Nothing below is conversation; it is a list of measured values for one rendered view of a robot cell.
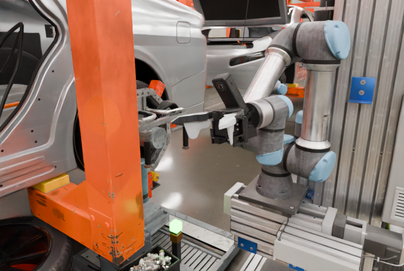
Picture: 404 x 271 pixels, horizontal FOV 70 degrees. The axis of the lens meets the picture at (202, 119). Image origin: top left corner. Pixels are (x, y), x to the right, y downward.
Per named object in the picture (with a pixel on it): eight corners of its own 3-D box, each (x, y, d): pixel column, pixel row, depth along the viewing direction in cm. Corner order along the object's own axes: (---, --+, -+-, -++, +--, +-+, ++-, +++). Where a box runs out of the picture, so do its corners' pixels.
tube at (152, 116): (139, 114, 176) (138, 97, 173) (163, 119, 165) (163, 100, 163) (116, 121, 161) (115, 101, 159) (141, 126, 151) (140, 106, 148)
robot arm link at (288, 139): (272, 159, 124) (273, 128, 120) (300, 169, 114) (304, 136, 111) (254, 167, 116) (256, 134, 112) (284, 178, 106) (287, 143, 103)
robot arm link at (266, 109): (272, 98, 74) (246, 98, 80) (261, 101, 71) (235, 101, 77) (273, 127, 75) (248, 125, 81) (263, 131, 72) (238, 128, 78)
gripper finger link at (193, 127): (173, 143, 67) (213, 138, 68) (171, 118, 66) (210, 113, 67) (173, 140, 70) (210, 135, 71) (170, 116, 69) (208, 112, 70)
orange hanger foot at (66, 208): (59, 200, 167) (52, 143, 158) (122, 232, 139) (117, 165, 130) (30, 214, 154) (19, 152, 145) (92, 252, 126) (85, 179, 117)
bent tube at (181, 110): (161, 108, 191) (160, 92, 189) (184, 112, 181) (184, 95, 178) (142, 113, 177) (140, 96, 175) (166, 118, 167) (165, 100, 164)
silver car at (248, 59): (269, 66, 872) (272, 10, 832) (335, 70, 773) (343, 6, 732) (157, 87, 473) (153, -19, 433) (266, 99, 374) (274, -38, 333)
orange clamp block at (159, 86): (152, 96, 193) (157, 84, 195) (161, 97, 189) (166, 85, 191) (145, 91, 187) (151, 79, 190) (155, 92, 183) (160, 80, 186)
